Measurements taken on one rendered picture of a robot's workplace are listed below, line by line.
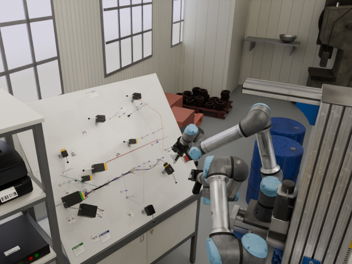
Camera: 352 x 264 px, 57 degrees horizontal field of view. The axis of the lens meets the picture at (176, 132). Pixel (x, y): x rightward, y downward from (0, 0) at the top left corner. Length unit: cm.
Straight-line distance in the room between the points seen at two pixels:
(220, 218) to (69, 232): 97
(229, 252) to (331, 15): 565
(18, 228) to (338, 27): 599
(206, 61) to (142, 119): 454
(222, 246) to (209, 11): 565
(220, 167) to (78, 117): 107
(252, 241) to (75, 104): 143
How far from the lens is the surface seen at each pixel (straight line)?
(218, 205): 158
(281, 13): 779
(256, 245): 153
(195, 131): 200
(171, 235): 273
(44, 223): 258
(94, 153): 224
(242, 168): 169
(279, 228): 174
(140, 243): 249
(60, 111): 224
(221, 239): 152
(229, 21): 664
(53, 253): 198
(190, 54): 698
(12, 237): 204
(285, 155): 354
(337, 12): 670
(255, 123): 176
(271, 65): 798
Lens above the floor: 244
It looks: 26 degrees down
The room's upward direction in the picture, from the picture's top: 2 degrees clockwise
